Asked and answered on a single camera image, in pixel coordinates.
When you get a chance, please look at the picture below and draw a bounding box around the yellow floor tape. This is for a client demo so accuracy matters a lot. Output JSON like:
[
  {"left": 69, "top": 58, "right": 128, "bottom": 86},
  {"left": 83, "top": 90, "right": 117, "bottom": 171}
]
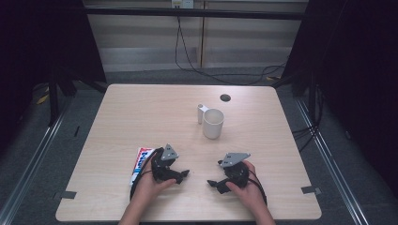
[{"left": 35, "top": 86, "right": 51, "bottom": 106}]

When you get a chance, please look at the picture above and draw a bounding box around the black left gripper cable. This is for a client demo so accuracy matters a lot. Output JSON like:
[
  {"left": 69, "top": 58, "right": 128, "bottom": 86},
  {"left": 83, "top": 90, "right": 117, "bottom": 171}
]
[{"left": 129, "top": 149, "right": 164, "bottom": 202}]

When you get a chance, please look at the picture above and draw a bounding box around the person's left hand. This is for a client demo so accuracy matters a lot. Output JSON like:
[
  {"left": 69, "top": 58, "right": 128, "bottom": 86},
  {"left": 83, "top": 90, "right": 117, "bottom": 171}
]
[{"left": 134, "top": 160, "right": 176, "bottom": 205}]

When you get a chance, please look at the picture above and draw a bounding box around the long black wall cable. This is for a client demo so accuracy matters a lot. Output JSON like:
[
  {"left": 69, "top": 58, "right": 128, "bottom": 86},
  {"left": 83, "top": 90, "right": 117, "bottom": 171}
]
[{"left": 174, "top": 15, "right": 287, "bottom": 86}]

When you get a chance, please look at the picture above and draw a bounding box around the white red blue toothpaste tube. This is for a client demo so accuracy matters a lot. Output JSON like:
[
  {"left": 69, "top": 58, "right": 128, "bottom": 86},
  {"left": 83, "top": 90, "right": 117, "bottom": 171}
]
[{"left": 130, "top": 147, "right": 157, "bottom": 187}]

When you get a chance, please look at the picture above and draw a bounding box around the person's right hand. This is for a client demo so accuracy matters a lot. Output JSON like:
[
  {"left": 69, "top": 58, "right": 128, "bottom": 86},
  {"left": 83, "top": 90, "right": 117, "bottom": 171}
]
[{"left": 225, "top": 160, "right": 267, "bottom": 209}]

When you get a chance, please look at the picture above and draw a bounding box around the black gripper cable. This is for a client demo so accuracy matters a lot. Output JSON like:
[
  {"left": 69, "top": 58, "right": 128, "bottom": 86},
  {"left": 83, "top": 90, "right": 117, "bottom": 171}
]
[
  {"left": 247, "top": 168, "right": 268, "bottom": 206},
  {"left": 129, "top": 149, "right": 164, "bottom": 202}
]

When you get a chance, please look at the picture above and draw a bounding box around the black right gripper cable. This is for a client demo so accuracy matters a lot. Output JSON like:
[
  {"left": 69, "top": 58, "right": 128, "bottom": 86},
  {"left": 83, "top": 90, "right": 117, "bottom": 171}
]
[{"left": 247, "top": 168, "right": 268, "bottom": 206}]

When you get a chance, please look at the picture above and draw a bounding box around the white cup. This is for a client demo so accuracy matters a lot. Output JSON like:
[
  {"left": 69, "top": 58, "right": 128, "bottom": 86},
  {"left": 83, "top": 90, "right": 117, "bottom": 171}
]
[{"left": 197, "top": 103, "right": 225, "bottom": 141}]

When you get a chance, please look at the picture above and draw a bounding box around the dark curtain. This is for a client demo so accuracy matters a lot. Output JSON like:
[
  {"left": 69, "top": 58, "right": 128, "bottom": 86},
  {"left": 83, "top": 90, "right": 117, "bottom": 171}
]
[
  {"left": 281, "top": 0, "right": 398, "bottom": 200},
  {"left": 0, "top": 0, "right": 108, "bottom": 154}
]

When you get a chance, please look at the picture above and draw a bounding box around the grey tape strip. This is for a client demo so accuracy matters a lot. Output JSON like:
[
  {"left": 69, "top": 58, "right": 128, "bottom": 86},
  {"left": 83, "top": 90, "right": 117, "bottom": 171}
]
[
  {"left": 53, "top": 190, "right": 78, "bottom": 201},
  {"left": 300, "top": 185, "right": 323, "bottom": 195}
]

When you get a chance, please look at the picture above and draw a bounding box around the bundle of black floor cables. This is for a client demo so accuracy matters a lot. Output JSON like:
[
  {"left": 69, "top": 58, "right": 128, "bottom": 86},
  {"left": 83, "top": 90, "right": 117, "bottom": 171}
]
[{"left": 291, "top": 83, "right": 325, "bottom": 154}]

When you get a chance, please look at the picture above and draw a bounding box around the metal floor rail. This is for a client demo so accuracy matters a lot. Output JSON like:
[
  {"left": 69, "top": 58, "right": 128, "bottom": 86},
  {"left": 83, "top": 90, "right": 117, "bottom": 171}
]
[
  {"left": 295, "top": 98, "right": 372, "bottom": 225},
  {"left": 0, "top": 101, "right": 74, "bottom": 225}
]

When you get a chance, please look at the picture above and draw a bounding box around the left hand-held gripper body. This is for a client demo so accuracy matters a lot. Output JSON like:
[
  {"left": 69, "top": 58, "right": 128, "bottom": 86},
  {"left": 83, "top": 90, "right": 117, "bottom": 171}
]
[{"left": 151, "top": 143, "right": 183, "bottom": 184}]

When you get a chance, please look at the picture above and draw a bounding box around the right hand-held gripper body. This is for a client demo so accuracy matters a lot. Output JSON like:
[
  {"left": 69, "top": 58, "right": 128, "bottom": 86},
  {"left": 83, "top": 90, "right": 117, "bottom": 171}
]
[{"left": 218, "top": 152, "right": 252, "bottom": 188}]

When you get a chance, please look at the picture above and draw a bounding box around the black metal stand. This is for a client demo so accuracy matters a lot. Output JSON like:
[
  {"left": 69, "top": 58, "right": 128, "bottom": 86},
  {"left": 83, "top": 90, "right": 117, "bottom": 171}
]
[
  {"left": 271, "top": 69, "right": 322, "bottom": 129},
  {"left": 47, "top": 67, "right": 109, "bottom": 128}
]

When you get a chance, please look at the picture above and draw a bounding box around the black horizontal bar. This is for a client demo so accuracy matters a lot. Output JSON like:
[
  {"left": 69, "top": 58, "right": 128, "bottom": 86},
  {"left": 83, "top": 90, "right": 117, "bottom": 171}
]
[{"left": 84, "top": 7, "right": 310, "bottom": 22}]

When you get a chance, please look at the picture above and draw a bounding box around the white wall socket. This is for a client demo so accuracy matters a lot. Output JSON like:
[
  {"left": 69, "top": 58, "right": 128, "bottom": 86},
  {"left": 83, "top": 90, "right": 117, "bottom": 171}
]
[{"left": 170, "top": 0, "right": 195, "bottom": 9}]

